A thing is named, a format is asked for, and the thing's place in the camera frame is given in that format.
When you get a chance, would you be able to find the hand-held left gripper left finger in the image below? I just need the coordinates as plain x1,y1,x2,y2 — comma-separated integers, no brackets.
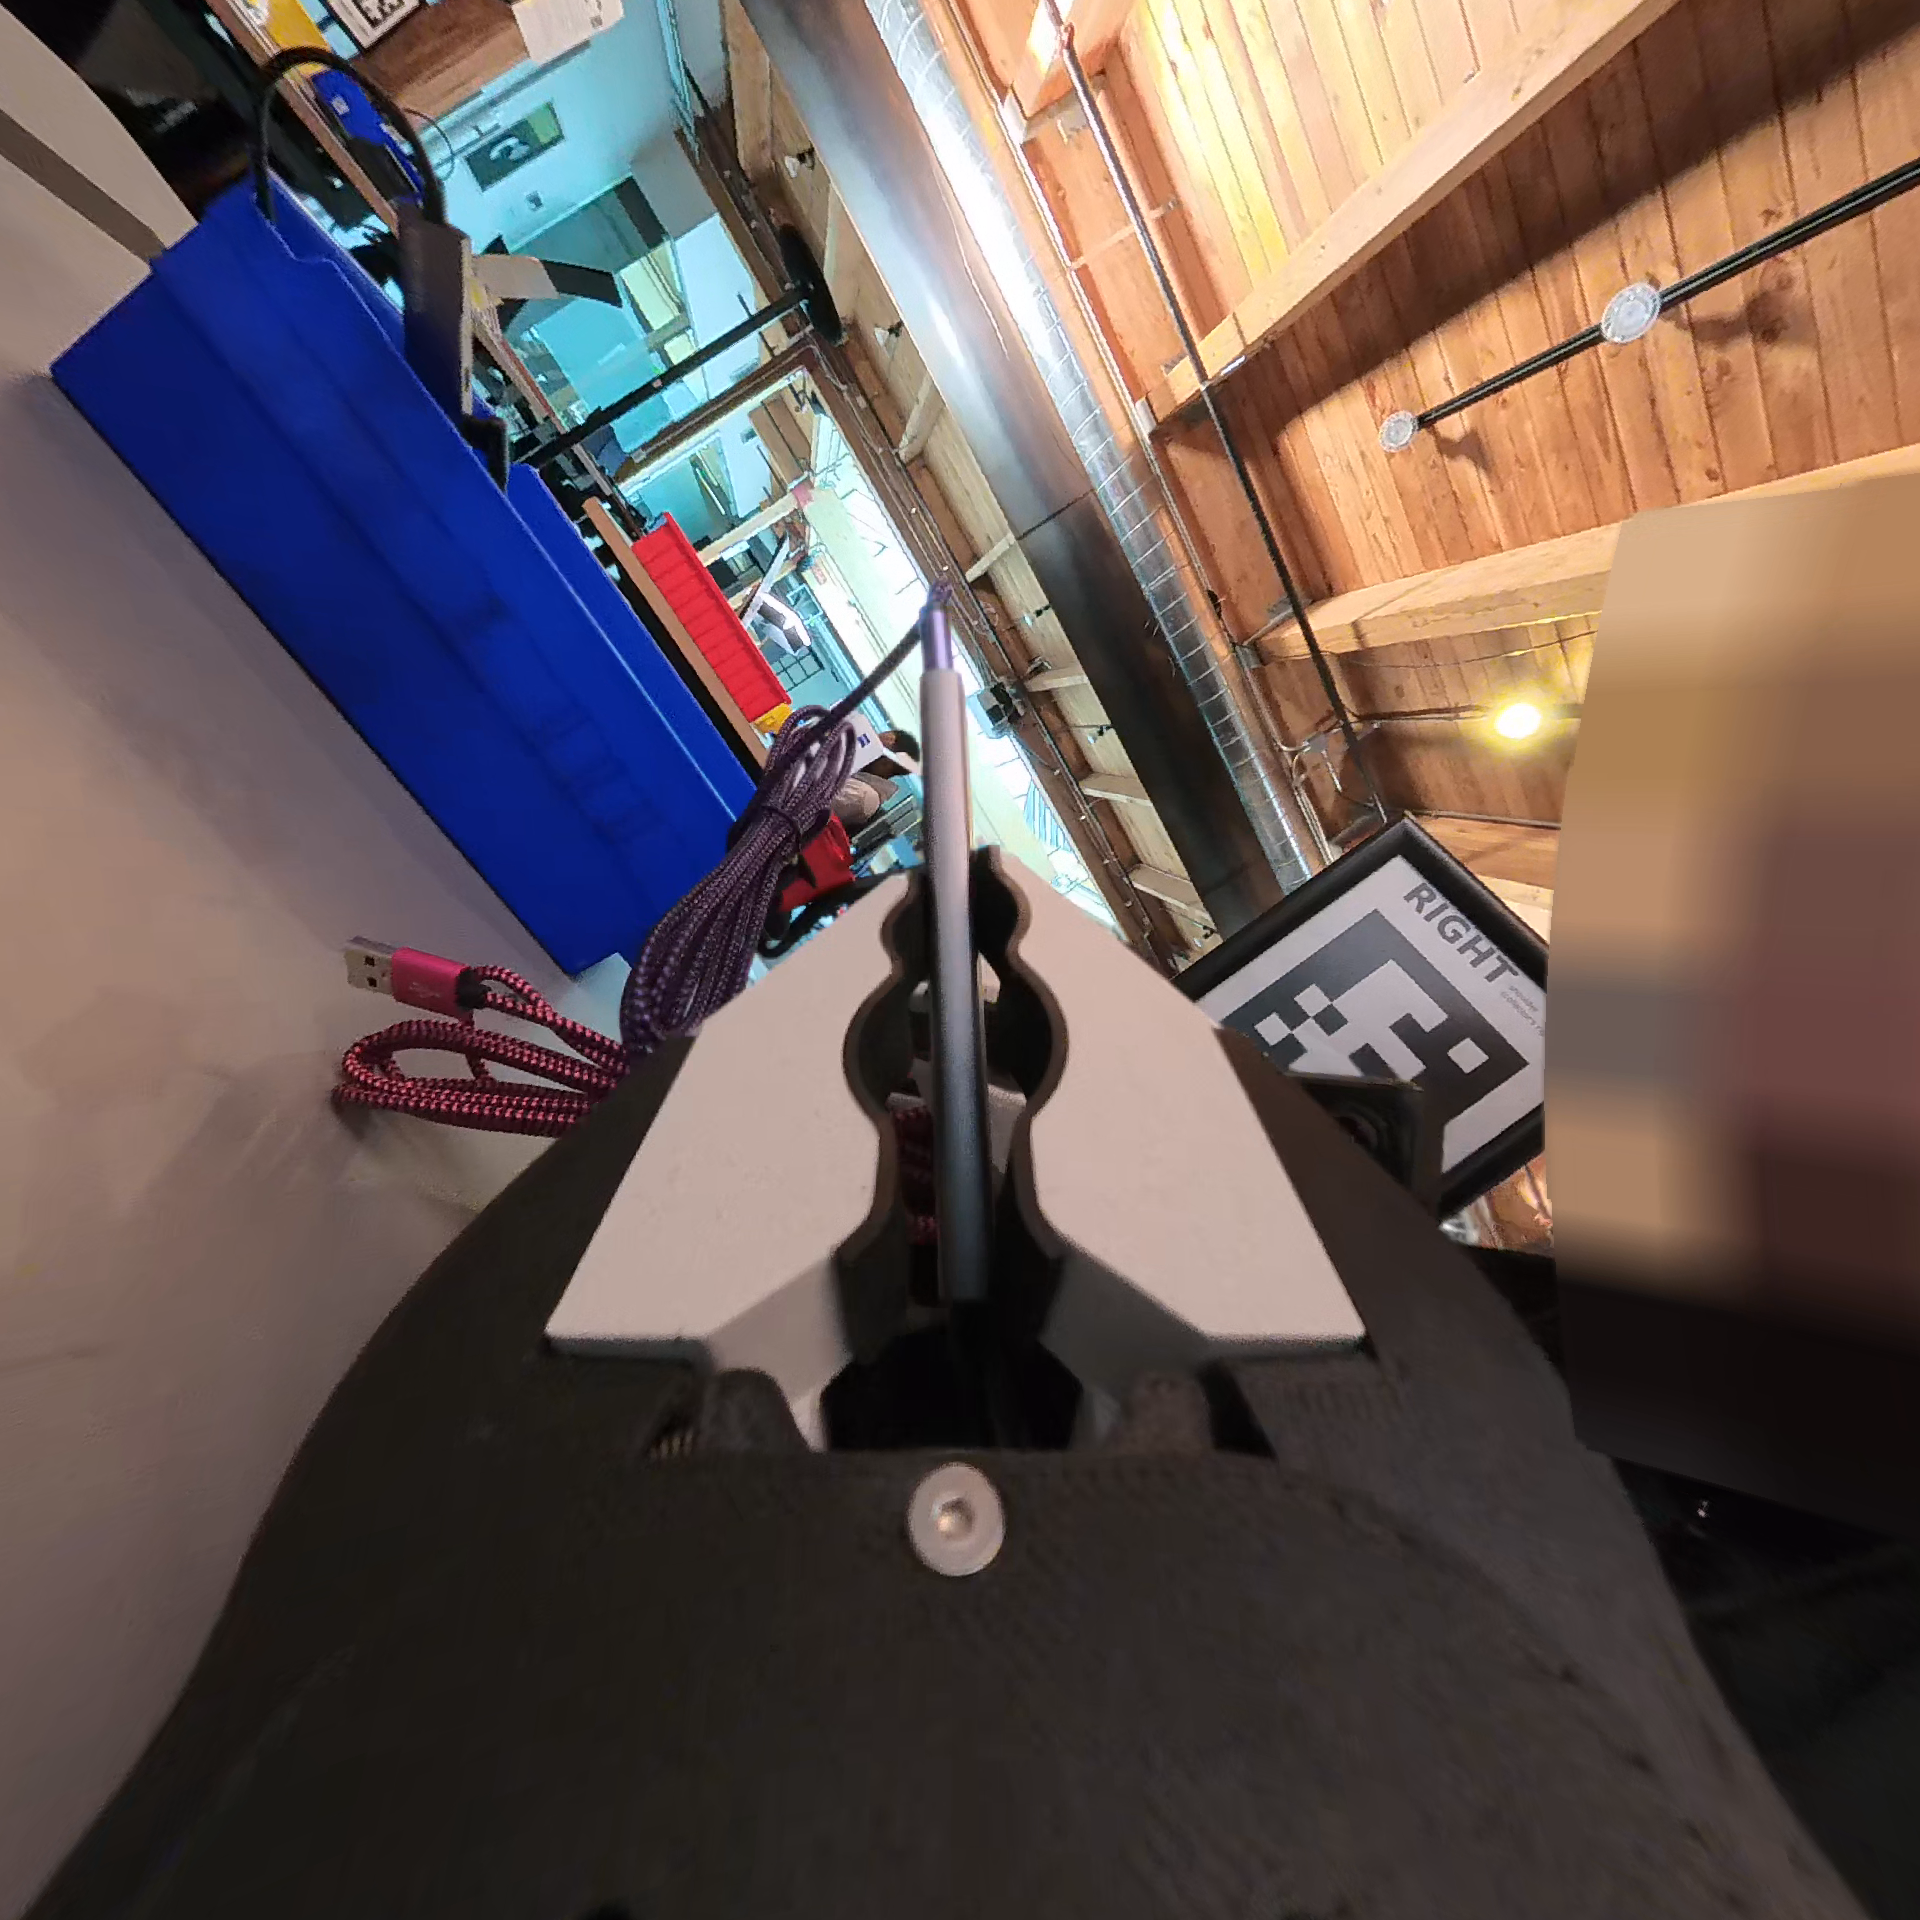
545,871,933,1451

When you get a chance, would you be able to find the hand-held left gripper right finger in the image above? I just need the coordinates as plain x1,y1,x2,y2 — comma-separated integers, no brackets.
982,847,1370,1451

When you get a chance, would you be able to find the purple braided usb cable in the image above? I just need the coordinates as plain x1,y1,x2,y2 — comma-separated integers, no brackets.
618,582,958,1061

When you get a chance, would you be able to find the grey usb hub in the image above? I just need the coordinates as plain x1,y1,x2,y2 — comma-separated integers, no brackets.
918,667,996,1308

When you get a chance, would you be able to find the pink braided usb cable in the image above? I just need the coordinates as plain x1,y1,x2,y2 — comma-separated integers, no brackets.
332,935,940,1249

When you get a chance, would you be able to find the blue plastic bin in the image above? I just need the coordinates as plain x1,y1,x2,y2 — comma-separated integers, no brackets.
48,180,761,978

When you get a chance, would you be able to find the black framed marker sign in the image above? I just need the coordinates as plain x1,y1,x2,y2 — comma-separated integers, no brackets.
1175,816,1551,1221

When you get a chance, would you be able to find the wooden work desk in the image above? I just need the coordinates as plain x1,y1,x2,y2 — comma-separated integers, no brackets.
577,495,798,769

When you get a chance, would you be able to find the red plastic bin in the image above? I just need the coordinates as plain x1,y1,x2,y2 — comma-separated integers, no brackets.
630,513,792,717

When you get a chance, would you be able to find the black pole stand round base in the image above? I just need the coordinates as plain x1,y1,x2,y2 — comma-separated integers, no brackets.
511,224,859,460

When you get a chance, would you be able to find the silver ventilation duct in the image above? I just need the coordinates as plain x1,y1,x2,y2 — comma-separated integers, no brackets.
862,0,1330,894

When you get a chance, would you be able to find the black ceiling light rail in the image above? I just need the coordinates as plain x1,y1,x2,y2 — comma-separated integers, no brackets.
1377,169,1920,457

